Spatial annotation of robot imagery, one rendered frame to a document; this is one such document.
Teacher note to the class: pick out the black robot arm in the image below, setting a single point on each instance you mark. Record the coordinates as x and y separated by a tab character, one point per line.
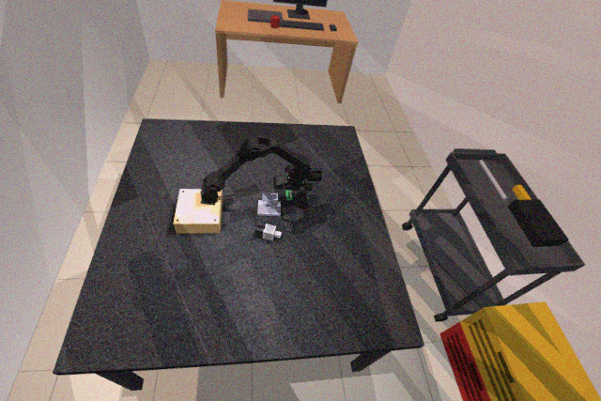
299	168

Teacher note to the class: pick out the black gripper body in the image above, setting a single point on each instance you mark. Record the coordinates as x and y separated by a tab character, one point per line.
279	182

